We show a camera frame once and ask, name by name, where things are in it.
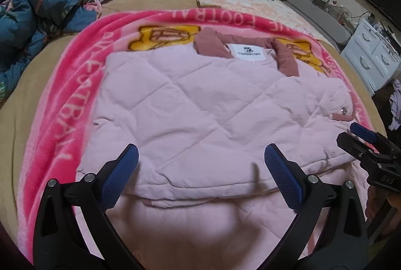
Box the pink football fleece blanket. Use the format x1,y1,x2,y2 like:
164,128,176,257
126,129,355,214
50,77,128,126
17,8,383,269

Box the tan bed sheet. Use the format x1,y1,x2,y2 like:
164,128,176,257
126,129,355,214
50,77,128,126
1,0,385,241

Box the person's right hand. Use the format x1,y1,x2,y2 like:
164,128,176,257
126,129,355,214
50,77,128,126
365,186,400,245

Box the grey wall-mounted desk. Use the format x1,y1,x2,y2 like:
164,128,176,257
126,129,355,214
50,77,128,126
281,0,351,50

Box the purple clothes on floor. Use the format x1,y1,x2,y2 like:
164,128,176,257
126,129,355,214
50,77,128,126
389,79,401,131

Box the blue floral duvet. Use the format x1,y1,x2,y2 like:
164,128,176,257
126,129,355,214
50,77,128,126
1,0,101,100

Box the pink quilted jacket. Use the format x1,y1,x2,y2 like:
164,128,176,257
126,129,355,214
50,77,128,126
77,28,355,208

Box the white drawer cabinet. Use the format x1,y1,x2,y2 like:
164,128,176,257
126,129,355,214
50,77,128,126
341,19,400,97

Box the peach patterned bed cover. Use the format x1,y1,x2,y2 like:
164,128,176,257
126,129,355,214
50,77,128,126
196,0,330,44

